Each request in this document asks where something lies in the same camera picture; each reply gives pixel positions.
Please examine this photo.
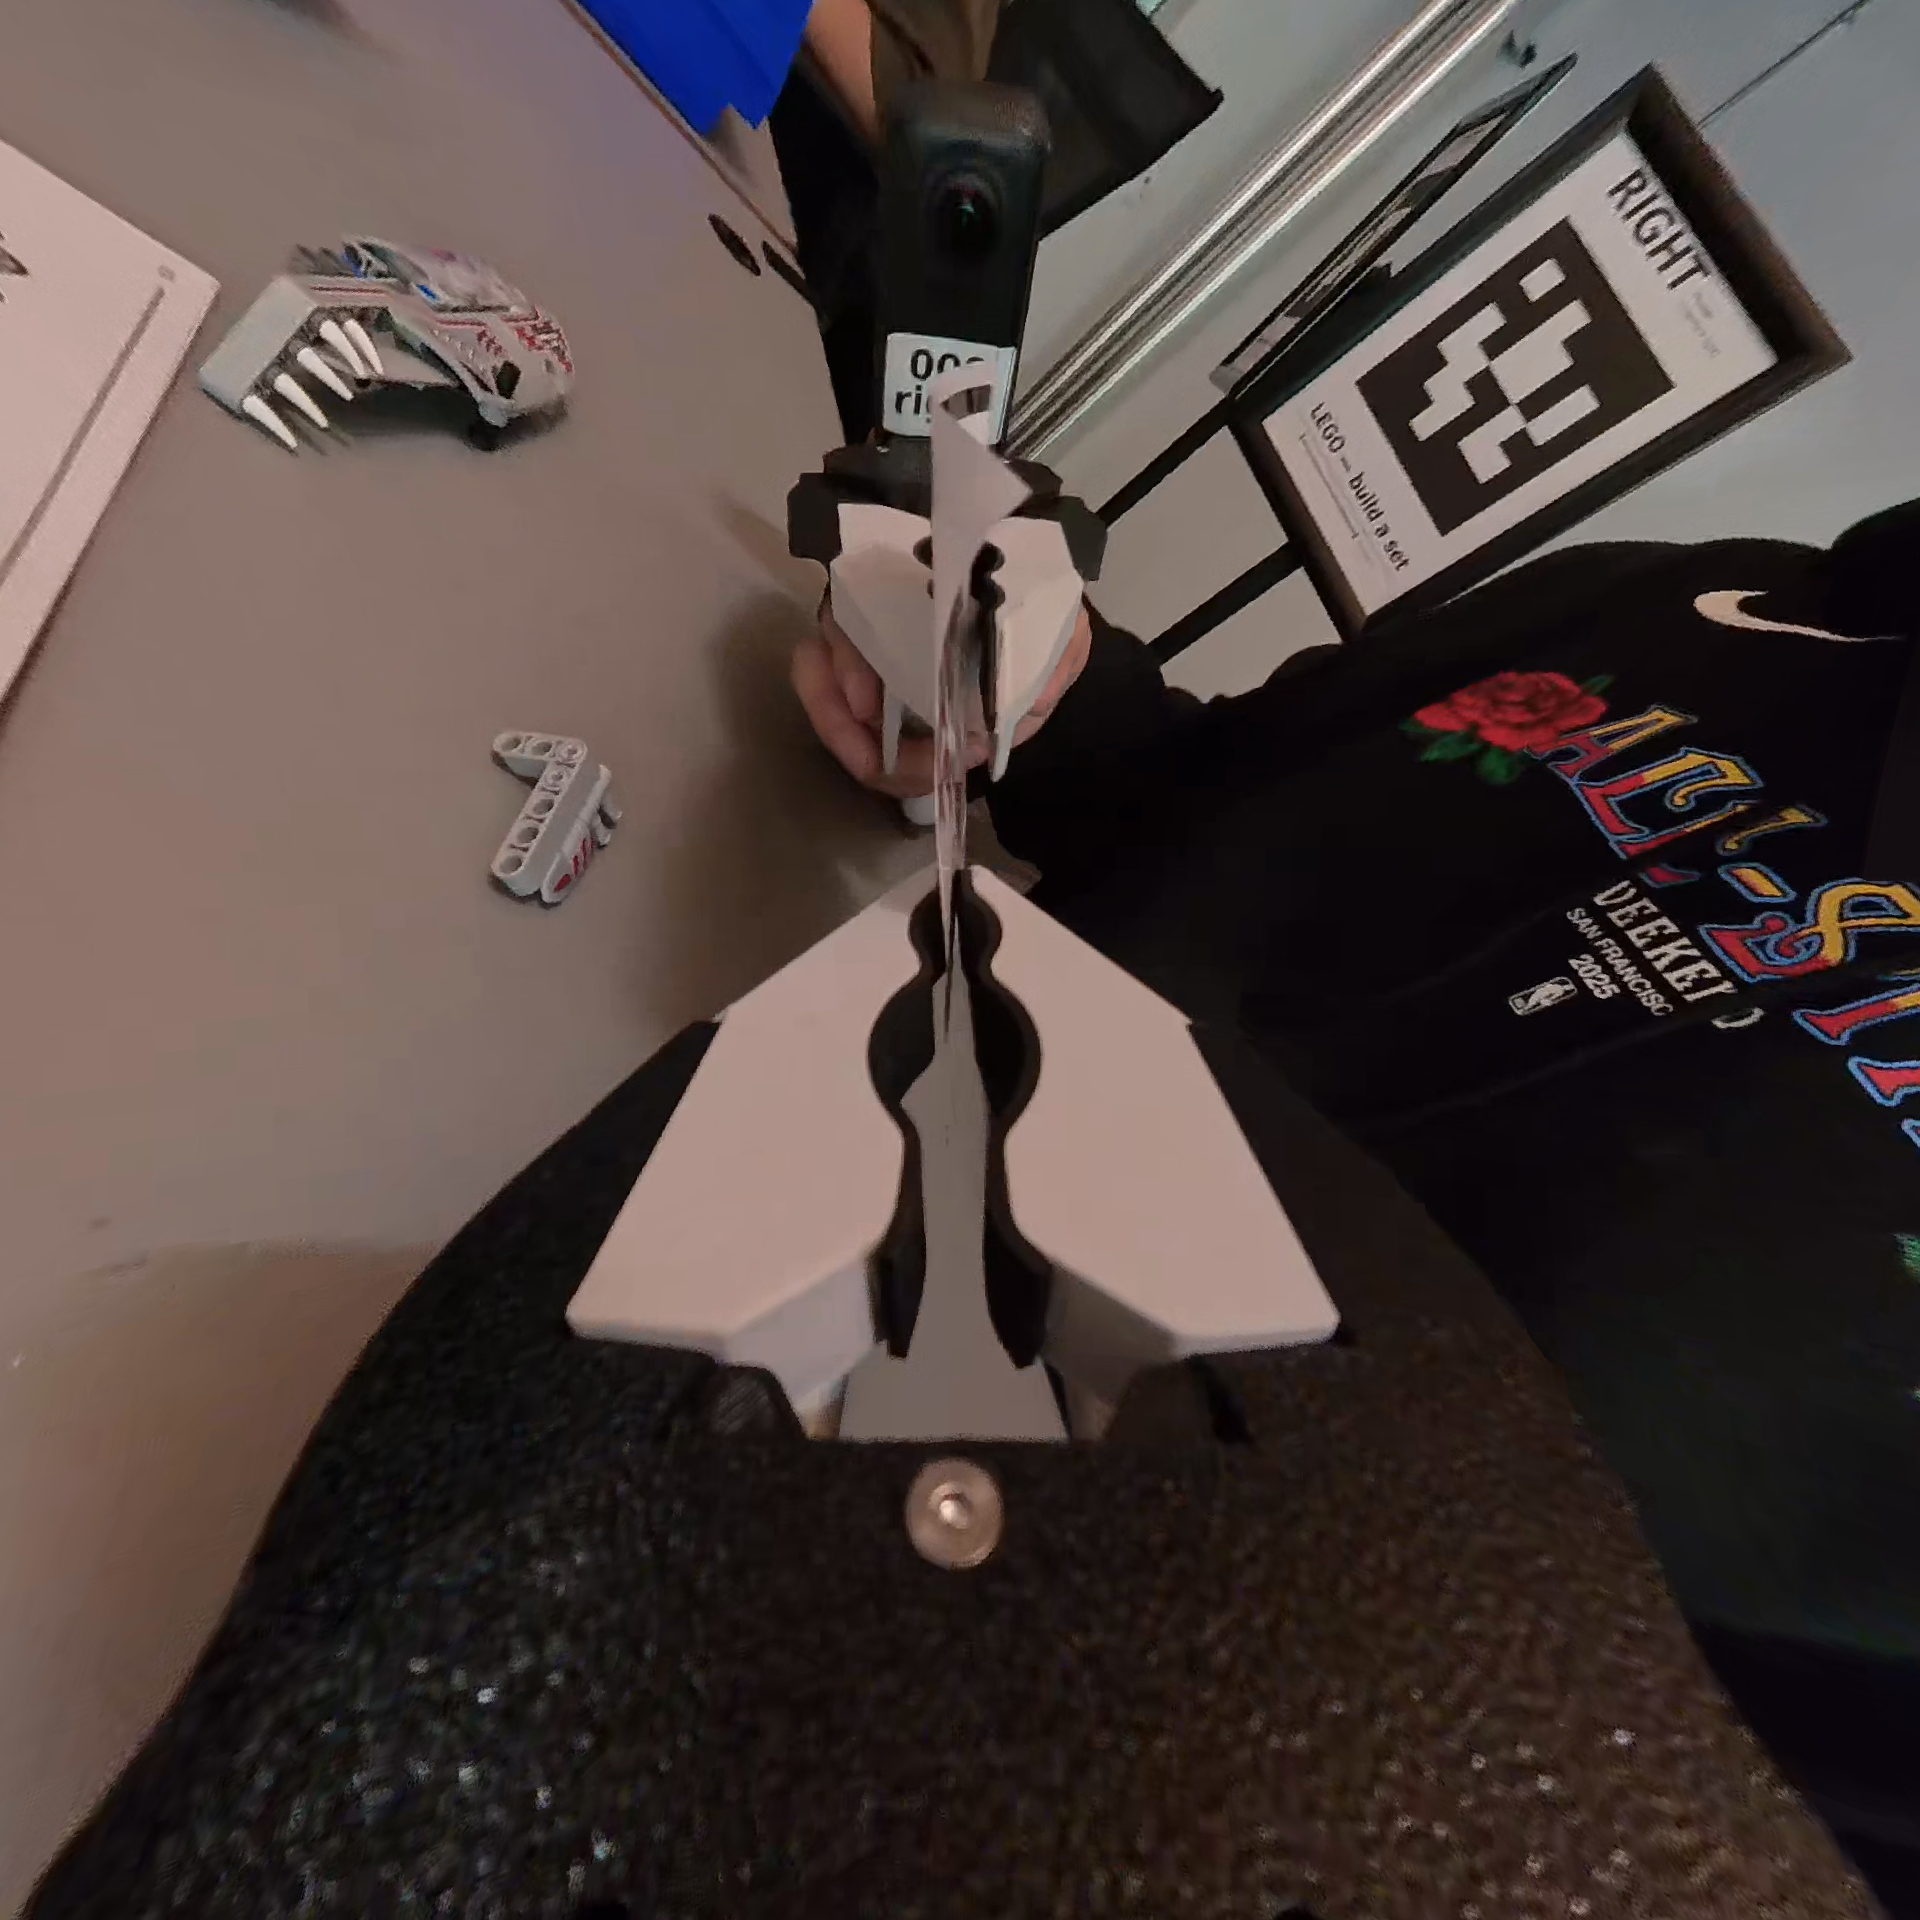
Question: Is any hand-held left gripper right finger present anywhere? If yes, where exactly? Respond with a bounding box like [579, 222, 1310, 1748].
[962, 867, 1342, 1420]

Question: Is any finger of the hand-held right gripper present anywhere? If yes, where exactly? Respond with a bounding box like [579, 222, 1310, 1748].
[973, 514, 1090, 787]
[824, 501, 969, 800]

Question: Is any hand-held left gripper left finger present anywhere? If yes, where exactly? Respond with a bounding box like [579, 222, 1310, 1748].
[562, 867, 962, 1425]

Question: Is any sticker sheet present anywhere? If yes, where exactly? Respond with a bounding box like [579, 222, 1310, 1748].
[922, 375, 1040, 1037]

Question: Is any grey angled brick beam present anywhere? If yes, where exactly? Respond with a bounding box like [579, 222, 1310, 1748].
[487, 728, 593, 901]

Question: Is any person's right forearm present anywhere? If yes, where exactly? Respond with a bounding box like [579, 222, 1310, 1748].
[987, 591, 1352, 917]

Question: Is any person's right hand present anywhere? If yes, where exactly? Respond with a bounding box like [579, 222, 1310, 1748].
[787, 601, 1086, 800]

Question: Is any blue storage bin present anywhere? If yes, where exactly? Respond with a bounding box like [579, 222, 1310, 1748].
[577, 0, 820, 130]

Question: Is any grey toothed dinosaur head model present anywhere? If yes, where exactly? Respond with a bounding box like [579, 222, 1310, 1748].
[196, 235, 579, 455]

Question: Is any black framed tag sign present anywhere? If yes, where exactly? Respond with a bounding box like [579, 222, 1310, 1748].
[1212, 65, 1854, 640]

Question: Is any open instruction booklet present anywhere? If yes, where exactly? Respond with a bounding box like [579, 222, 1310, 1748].
[0, 141, 223, 707]

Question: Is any shiny metal rail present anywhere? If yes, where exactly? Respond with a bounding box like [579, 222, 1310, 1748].
[1002, 0, 1502, 461]

